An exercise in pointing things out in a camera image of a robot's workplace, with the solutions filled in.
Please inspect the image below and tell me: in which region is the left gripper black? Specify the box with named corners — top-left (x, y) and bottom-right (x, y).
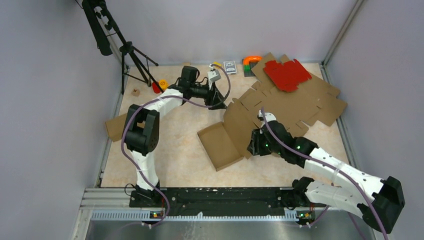
top-left (190, 79), bottom-right (227, 110)

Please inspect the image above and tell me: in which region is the brown cardboard box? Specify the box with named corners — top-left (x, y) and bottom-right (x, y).
top-left (105, 113), bottom-right (145, 142)
top-left (197, 98), bottom-right (261, 172)

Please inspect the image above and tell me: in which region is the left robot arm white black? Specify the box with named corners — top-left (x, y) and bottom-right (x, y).
top-left (121, 63), bottom-right (230, 207)

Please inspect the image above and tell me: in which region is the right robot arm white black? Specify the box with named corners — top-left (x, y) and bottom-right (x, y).
top-left (247, 120), bottom-right (405, 234)

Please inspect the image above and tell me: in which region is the playing card deck box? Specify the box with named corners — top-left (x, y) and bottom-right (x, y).
top-left (223, 60), bottom-right (237, 75)

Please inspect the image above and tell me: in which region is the folded brown cardboard box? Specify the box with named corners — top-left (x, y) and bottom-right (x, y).
top-left (105, 113), bottom-right (145, 142)

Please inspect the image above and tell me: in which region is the yellow small block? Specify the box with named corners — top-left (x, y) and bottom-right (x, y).
top-left (212, 61), bottom-right (222, 67)

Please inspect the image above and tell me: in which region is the orange green toy block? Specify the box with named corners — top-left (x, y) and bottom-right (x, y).
top-left (242, 55), bottom-right (262, 77)

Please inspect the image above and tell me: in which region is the red yellow toy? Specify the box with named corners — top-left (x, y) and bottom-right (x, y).
top-left (151, 79), bottom-right (169, 94)

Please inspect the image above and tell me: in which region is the red flat cardboard blank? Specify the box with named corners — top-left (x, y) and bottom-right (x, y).
top-left (263, 59), bottom-right (312, 93)

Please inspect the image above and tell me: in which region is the stack of brown cardboard blanks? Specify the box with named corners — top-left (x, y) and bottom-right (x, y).
top-left (239, 53), bottom-right (348, 137)

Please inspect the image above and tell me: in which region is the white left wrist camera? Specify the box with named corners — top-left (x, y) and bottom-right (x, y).
top-left (207, 68), bottom-right (221, 84)

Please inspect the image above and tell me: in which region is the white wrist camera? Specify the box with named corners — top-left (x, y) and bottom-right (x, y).
top-left (207, 68), bottom-right (221, 84)
top-left (257, 112), bottom-right (277, 123)

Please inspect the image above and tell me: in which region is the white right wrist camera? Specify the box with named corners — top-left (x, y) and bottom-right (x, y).
top-left (257, 112), bottom-right (277, 123)

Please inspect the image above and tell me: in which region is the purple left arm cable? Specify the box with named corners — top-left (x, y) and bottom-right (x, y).
top-left (120, 63), bottom-right (232, 228)

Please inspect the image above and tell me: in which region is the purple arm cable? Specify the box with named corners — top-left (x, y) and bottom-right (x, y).
top-left (260, 106), bottom-right (390, 240)
top-left (120, 63), bottom-right (232, 228)

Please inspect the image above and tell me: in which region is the black camera tripod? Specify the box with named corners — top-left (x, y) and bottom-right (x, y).
top-left (81, 0), bottom-right (171, 102)

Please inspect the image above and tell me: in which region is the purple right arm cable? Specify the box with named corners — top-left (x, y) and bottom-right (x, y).
top-left (260, 106), bottom-right (390, 240)

